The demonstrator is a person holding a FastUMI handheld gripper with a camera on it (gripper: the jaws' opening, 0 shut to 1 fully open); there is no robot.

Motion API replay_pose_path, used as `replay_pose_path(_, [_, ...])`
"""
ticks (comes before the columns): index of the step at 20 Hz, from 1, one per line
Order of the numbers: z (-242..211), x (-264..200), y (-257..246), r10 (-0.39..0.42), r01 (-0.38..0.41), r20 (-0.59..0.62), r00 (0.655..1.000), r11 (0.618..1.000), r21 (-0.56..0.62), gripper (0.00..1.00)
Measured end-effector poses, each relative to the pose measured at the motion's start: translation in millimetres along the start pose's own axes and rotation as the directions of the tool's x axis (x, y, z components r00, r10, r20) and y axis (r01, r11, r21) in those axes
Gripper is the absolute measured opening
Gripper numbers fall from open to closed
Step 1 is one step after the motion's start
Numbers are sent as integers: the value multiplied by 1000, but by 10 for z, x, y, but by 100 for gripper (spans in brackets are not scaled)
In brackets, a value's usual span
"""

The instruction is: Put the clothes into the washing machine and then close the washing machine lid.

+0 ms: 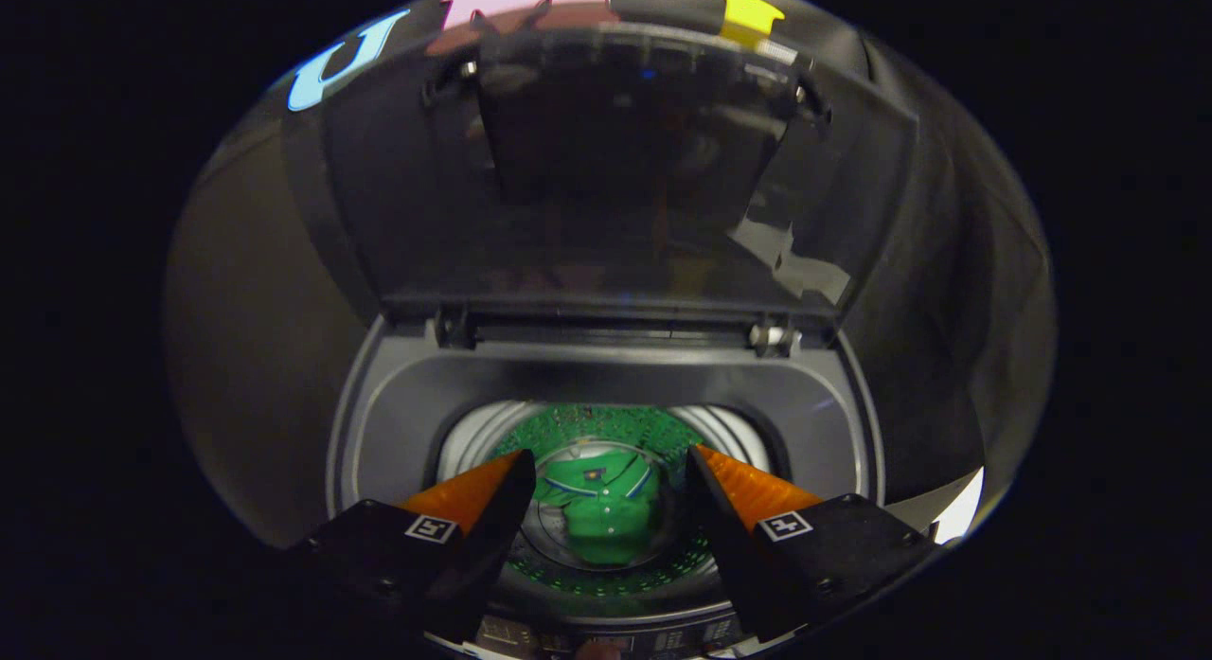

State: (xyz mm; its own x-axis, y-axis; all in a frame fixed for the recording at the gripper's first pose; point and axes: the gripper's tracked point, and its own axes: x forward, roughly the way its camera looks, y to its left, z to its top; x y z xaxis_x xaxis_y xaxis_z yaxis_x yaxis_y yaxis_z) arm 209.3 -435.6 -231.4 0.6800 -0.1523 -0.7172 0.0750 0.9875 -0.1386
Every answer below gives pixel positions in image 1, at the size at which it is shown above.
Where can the green polo shirt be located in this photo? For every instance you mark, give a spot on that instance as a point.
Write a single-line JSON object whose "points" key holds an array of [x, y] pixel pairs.
{"points": [[601, 523]]}

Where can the dark grey washing machine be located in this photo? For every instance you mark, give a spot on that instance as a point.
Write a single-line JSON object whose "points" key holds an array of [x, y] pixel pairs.
{"points": [[606, 371]]}

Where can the dark washing machine lid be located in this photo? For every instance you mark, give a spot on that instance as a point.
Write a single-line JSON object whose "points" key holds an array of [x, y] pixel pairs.
{"points": [[606, 168]]}

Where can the black backdrop cloth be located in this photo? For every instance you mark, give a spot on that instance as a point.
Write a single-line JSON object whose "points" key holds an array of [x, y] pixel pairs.
{"points": [[956, 310]]}

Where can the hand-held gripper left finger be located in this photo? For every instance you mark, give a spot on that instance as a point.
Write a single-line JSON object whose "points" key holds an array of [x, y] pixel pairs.
{"points": [[488, 546]]}

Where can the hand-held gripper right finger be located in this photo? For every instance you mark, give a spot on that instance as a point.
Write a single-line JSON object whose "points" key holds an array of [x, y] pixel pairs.
{"points": [[734, 546]]}

